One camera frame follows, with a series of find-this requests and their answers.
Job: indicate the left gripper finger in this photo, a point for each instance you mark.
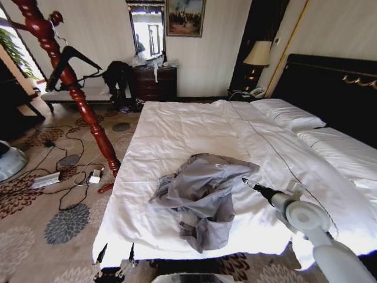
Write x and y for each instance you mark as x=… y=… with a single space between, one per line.
x=101 y=256
x=130 y=259

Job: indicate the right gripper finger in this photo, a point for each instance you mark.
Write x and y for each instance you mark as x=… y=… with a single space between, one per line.
x=252 y=182
x=250 y=186

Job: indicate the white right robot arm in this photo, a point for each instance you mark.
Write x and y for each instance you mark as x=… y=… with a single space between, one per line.
x=306 y=219

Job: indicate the grey crumpled clothes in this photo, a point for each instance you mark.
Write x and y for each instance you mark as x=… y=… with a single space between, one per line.
x=200 y=191

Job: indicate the white bed duvet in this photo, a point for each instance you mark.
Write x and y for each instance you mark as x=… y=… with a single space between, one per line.
x=176 y=132

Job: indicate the black bed headboard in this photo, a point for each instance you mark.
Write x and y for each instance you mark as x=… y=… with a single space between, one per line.
x=332 y=85

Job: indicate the black clothes pile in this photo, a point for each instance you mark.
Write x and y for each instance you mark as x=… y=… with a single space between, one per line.
x=117 y=75

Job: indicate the black clothes hanger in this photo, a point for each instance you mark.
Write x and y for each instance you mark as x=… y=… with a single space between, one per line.
x=73 y=52

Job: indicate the white robot front shell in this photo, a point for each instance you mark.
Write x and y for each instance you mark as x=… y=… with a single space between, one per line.
x=188 y=278

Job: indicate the white pillow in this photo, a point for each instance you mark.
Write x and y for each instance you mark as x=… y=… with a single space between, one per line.
x=347 y=150
x=285 y=113

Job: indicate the white power adapter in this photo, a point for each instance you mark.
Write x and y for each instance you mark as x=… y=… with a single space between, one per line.
x=95 y=177

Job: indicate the dark nightstand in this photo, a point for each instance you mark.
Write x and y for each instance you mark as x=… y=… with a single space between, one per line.
x=237 y=95

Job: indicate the white desk telephone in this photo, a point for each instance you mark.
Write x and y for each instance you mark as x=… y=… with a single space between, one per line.
x=258 y=92

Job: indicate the silver power supply box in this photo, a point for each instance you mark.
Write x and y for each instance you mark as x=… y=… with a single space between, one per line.
x=45 y=179

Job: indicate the black power adapter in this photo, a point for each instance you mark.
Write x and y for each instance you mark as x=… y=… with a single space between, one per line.
x=49 y=144

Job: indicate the beige shade table lamp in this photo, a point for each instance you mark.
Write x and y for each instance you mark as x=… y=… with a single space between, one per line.
x=257 y=54

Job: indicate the white and blue device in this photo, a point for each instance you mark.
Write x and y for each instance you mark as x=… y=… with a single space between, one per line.
x=10 y=163

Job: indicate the dark wooden dresser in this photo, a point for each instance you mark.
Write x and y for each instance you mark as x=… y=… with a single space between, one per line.
x=154 y=84

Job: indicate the red wooden coat rack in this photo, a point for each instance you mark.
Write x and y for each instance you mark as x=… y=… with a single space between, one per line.
x=77 y=97

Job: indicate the white upholstered bench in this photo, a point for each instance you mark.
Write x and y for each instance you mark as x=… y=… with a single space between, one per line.
x=85 y=94

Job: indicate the dark wooden furniture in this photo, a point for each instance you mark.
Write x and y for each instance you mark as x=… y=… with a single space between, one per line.
x=14 y=106

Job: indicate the framed painting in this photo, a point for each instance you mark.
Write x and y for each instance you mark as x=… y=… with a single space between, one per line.
x=185 y=17

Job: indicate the green plant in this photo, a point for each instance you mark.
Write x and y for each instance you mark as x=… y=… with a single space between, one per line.
x=14 y=50

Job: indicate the framed wall mirror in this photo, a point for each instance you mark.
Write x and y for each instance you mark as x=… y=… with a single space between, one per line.
x=148 y=32

